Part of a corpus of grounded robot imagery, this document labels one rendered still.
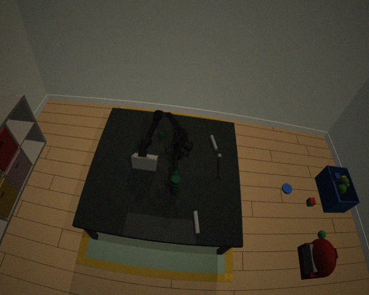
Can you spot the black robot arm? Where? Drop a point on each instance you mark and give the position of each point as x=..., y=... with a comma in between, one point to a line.
x=181, y=141

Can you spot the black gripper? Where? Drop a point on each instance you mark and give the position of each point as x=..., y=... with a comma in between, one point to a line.
x=177, y=150

